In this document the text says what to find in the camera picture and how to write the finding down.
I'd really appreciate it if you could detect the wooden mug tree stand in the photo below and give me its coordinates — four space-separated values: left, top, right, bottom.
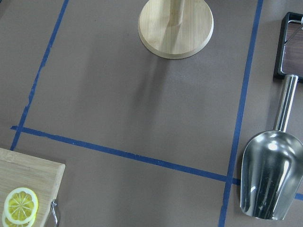
138 0 214 59

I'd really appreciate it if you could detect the steel scoop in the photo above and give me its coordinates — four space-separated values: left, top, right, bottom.
240 75 303 220

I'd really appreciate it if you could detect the bamboo cutting board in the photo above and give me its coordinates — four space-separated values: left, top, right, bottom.
0 148 65 227

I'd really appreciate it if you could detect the black framed tray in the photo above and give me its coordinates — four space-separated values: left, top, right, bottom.
273 12 303 83

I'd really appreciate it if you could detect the lemon slice top pair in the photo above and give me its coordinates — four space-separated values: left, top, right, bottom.
3 187 39 224

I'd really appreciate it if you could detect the lemon slice under pair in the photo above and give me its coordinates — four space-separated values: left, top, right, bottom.
2 213 36 227

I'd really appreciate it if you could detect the metal board handle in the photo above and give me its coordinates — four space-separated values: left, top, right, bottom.
50 199 59 227

